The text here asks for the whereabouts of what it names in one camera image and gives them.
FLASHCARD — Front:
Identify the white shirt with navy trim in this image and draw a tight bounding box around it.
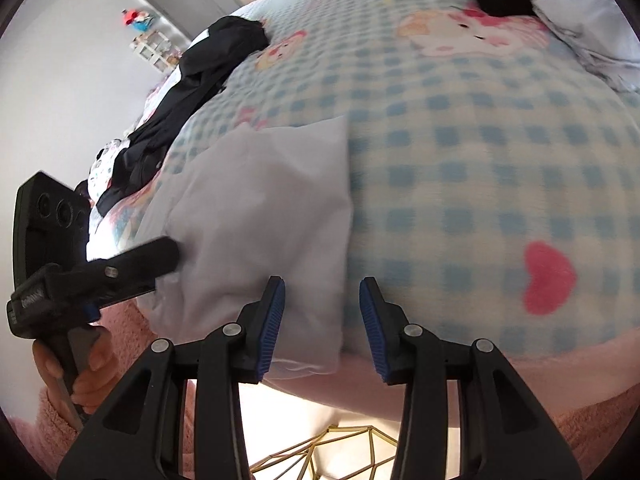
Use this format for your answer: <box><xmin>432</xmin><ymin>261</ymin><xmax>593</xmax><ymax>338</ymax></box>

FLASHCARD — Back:
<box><xmin>87</xmin><ymin>115</ymin><xmax>356</xmax><ymax>378</ymax></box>

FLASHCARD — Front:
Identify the pale lilac folded shirt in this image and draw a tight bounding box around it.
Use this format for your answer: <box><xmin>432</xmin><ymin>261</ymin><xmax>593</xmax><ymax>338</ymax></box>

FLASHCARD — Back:
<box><xmin>531</xmin><ymin>0</ymin><xmax>640</xmax><ymax>92</ymax></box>

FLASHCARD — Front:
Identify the person's left hand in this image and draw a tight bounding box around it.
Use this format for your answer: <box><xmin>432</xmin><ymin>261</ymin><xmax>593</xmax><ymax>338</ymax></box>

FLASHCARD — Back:
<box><xmin>31</xmin><ymin>326</ymin><xmax>114</xmax><ymax>416</ymax></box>

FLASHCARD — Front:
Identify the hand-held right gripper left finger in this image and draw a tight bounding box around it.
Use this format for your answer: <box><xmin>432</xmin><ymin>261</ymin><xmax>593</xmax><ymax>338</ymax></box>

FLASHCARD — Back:
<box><xmin>56</xmin><ymin>275</ymin><xmax>287</xmax><ymax>480</ymax></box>

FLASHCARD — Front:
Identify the gold wire basket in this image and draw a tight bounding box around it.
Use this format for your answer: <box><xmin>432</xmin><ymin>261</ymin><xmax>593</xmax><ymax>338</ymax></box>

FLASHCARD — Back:
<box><xmin>249</xmin><ymin>424</ymin><xmax>398</xmax><ymax>480</ymax></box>

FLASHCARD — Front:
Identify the pink fluffy robe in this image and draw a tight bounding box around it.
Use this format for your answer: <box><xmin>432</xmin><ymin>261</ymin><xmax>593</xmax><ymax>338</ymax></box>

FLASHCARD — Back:
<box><xmin>95</xmin><ymin>301</ymin><xmax>636</xmax><ymax>480</ymax></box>

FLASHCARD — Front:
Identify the white shelf rack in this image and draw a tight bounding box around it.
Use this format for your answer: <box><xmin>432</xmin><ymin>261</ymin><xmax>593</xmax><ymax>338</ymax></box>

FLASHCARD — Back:
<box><xmin>131</xmin><ymin>30</ymin><xmax>183</xmax><ymax>75</ymax></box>

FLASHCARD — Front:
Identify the white cartoon printed garment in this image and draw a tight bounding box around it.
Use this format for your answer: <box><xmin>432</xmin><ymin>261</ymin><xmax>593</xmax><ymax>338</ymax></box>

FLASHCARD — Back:
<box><xmin>85</xmin><ymin>130</ymin><xmax>136</xmax><ymax>196</ymax></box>

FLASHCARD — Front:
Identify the black jacket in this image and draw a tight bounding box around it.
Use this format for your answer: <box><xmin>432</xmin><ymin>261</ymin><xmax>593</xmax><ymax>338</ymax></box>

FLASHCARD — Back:
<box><xmin>75</xmin><ymin>16</ymin><xmax>271</xmax><ymax>216</ymax></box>

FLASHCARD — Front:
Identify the person's left forearm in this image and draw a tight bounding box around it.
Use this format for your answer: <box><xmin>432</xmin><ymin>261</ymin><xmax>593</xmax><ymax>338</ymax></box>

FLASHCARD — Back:
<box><xmin>7</xmin><ymin>385</ymin><xmax>86</xmax><ymax>466</ymax></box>

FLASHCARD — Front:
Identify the blue checkered cartoon blanket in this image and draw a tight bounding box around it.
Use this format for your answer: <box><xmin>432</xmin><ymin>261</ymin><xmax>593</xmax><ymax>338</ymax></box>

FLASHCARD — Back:
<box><xmin>85</xmin><ymin>0</ymin><xmax>640</xmax><ymax>361</ymax></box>

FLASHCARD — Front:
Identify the red and blue wall plush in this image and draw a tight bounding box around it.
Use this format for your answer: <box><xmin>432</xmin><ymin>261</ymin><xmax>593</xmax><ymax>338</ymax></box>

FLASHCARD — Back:
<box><xmin>121</xmin><ymin>7</ymin><xmax>157</xmax><ymax>32</ymax></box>

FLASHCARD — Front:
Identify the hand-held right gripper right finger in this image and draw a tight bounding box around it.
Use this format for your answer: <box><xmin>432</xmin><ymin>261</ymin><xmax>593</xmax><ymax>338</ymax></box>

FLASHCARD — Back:
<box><xmin>359</xmin><ymin>276</ymin><xmax>583</xmax><ymax>480</ymax></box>

